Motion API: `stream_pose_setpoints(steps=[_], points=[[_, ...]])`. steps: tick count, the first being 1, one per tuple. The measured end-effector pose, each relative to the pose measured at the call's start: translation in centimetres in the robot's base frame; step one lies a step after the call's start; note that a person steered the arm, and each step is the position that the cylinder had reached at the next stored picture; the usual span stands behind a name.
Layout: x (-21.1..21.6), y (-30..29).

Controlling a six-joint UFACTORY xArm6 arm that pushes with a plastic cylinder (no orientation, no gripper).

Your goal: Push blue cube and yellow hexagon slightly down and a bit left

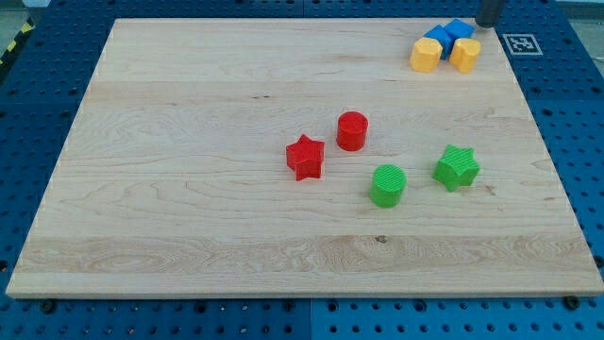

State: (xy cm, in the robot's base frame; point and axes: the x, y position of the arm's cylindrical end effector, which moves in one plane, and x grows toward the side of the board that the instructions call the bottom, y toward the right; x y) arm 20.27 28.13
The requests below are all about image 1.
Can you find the blue block behind cube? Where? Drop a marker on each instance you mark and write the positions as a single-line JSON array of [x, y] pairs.
[[457, 29]]

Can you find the yellow hexagon block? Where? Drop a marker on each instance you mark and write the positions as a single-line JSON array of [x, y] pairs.
[[425, 55]]

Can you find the black bolt front right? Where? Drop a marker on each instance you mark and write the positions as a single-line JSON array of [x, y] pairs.
[[571, 303]]

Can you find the red cylinder block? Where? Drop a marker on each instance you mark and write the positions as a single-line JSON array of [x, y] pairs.
[[352, 128]]

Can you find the white fiducial marker tag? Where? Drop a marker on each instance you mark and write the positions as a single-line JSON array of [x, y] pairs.
[[522, 44]]

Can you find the green star block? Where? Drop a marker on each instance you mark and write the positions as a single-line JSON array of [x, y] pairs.
[[456, 168]]

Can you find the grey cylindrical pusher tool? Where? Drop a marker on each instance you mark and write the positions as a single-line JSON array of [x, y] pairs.
[[489, 12]]

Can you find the black bolt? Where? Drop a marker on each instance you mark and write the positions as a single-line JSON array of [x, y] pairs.
[[47, 307], [571, 303]]

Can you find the red star block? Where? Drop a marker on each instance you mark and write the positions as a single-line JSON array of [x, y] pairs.
[[305, 158]]

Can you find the green cylinder block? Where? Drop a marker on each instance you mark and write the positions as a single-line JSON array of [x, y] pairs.
[[388, 184]]

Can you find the yellow heart block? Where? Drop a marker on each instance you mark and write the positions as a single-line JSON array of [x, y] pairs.
[[464, 54]]

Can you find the black bolt front left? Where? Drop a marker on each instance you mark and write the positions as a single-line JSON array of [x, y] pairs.
[[47, 307]]

